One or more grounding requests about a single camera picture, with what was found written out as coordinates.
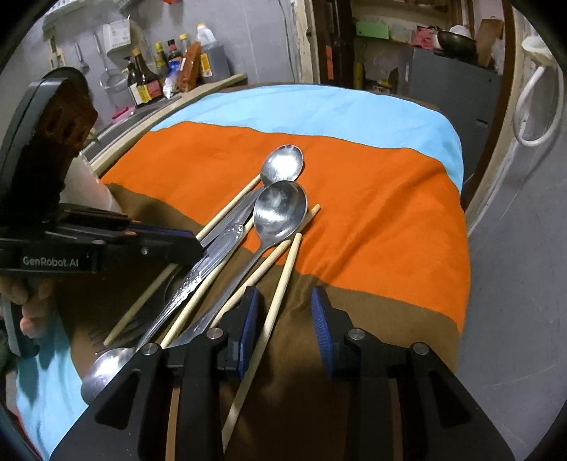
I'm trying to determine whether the white power cable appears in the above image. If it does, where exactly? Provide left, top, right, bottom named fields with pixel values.
left=514, top=64, right=560, bottom=148

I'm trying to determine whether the wooden door frame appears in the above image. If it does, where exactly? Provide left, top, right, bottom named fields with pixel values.
left=290, top=0, right=539, bottom=231

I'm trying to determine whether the plain steel spoon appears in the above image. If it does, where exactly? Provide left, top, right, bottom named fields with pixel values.
left=199, top=144, right=305, bottom=249

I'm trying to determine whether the wooden shelf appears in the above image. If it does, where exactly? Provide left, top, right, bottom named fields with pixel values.
left=346, top=0, right=483, bottom=96

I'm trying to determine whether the green box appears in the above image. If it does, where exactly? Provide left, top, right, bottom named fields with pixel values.
left=355, top=20, right=391, bottom=40

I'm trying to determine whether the yellow cap sauce bottle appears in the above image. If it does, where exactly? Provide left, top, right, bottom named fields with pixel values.
left=153, top=42, right=169, bottom=80

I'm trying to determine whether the red cap sauce bottle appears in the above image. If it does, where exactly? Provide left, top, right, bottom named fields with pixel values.
left=166, top=39, right=184, bottom=74

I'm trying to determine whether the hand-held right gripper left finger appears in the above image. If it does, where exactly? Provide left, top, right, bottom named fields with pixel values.
left=49, top=286, right=262, bottom=461

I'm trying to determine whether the wooden chopstick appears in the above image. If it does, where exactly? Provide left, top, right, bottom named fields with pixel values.
left=103, top=174, right=263, bottom=346
left=220, top=233, right=303, bottom=452
left=159, top=216, right=255, bottom=349
left=207, top=204, right=321, bottom=331

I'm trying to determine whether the pink bag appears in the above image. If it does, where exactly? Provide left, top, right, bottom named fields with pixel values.
left=410, top=26, right=439, bottom=49

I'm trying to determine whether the brown cardboard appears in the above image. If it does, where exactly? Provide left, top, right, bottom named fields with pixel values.
left=476, top=18, right=506, bottom=67

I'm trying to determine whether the orange seasoning packet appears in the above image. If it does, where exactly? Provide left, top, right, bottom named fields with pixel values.
left=177, top=42, right=203, bottom=93

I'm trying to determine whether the large cooking oil jug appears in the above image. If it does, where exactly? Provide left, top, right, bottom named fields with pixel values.
left=195, top=23, right=233, bottom=83

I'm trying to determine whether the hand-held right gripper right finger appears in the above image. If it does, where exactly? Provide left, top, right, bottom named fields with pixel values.
left=310, top=286, right=517, bottom=461

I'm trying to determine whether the black wok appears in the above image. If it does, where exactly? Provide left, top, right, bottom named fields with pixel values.
left=436, top=29, right=479, bottom=60

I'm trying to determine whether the white wall box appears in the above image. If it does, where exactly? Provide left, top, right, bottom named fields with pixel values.
left=103, top=21, right=131, bottom=50

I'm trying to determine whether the grey cabinet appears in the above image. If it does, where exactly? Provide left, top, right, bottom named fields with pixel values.
left=399, top=46, right=503, bottom=196

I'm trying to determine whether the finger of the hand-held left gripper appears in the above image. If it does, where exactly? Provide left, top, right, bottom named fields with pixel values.
left=98, top=237, right=207, bottom=272
left=128, top=219, right=198, bottom=242

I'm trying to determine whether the person's left hand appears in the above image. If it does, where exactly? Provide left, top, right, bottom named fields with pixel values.
left=0, top=272, right=60, bottom=338

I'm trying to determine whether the ornate handle steel spoon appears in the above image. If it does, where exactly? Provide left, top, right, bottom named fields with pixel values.
left=80, top=224, right=244, bottom=404

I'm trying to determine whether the blue orange brown tablecloth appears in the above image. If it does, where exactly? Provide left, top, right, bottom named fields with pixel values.
left=15, top=84, right=471, bottom=461

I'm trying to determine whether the slim dark sauce bottle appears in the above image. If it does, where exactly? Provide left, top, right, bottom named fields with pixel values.
left=126, top=60, right=142, bottom=107

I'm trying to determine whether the white plastic cup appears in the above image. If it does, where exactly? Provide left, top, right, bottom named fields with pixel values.
left=60, top=151, right=122, bottom=213

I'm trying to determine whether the large steel spoon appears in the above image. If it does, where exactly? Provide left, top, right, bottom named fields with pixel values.
left=166, top=181, right=308, bottom=349

